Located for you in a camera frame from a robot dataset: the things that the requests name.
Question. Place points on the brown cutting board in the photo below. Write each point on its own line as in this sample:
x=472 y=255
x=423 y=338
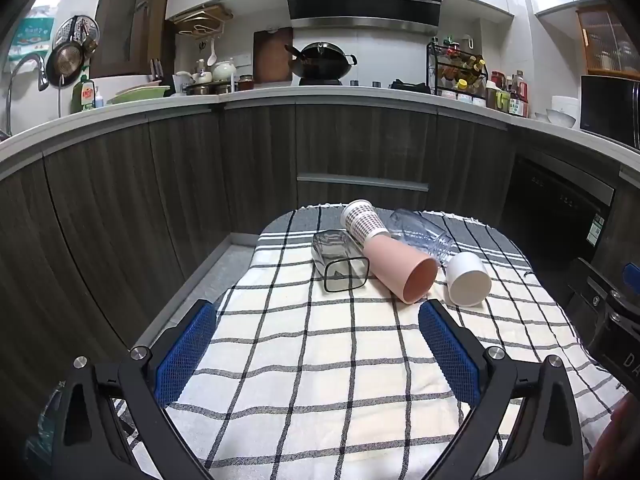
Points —
x=270 y=55

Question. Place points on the wooden glass-door cabinet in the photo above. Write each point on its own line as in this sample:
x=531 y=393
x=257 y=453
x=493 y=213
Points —
x=607 y=42

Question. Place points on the round metal mesh screen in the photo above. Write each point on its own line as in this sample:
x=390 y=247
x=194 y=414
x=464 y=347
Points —
x=87 y=27

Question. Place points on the white dotted paper cup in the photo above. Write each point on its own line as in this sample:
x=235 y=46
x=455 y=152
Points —
x=362 y=222

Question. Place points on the dark brown wall cabinet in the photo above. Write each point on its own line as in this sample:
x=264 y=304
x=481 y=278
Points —
x=132 y=15

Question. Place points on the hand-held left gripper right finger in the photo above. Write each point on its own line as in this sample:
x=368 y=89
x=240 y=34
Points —
x=450 y=355

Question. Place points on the person's right hand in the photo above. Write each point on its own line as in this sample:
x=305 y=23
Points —
x=617 y=440

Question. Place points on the small white bowl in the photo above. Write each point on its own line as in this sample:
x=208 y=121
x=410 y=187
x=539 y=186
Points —
x=541 y=116

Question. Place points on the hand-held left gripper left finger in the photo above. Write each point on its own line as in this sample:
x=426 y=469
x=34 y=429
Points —
x=184 y=357

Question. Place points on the black spice rack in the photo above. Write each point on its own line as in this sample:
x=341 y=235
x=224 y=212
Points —
x=457 y=67

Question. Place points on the green and white wall poster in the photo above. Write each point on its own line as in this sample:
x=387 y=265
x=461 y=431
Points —
x=32 y=35

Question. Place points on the wall rack with wooden boards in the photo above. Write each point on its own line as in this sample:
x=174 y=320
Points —
x=202 y=19

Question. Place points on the black dishwasher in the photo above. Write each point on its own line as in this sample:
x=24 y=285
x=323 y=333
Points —
x=555 y=205

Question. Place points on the green dish soap bottle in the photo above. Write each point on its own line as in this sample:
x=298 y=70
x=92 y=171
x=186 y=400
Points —
x=83 y=95

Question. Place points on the white ladle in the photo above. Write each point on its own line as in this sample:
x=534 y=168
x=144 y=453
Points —
x=211 y=55

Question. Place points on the black wok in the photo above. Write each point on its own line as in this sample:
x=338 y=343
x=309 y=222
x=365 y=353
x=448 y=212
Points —
x=322 y=60

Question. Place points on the white teapot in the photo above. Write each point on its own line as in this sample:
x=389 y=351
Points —
x=224 y=71

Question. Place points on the black cooktop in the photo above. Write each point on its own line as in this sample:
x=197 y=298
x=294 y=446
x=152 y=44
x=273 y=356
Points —
x=320 y=82

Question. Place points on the clear plastic cup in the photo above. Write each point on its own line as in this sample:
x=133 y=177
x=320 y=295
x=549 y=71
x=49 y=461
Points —
x=420 y=235

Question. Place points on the chrome faucet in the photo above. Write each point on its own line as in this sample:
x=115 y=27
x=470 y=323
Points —
x=25 y=62

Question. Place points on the small brown jar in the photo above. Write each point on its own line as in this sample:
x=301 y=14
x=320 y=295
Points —
x=245 y=83

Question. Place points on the pink plastic cup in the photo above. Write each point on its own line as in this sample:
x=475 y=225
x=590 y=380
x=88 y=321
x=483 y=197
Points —
x=395 y=266

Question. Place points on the grey square glass cup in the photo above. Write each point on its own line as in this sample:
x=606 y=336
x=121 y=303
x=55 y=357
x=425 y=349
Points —
x=331 y=251

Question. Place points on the white ceramic pot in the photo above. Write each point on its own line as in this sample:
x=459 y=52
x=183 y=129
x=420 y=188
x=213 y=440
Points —
x=202 y=76

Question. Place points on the dark wood base cabinets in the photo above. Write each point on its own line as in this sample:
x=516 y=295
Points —
x=150 y=185

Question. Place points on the green dish tray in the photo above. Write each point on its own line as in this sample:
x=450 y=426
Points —
x=140 y=95

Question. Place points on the black and white checked cloth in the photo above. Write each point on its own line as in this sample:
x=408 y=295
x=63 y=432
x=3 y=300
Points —
x=320 y=375

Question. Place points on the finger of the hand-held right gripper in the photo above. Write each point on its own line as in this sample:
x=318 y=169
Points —
x=631 y=276

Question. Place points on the large white bowl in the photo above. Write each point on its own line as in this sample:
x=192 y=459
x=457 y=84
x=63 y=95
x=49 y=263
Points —
x=561 y=117

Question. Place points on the black microwave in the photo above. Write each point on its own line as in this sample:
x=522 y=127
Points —
x=607 y=107

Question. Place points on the hanging frying pan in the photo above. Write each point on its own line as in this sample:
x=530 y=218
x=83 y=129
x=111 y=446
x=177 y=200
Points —
x=64 y=62

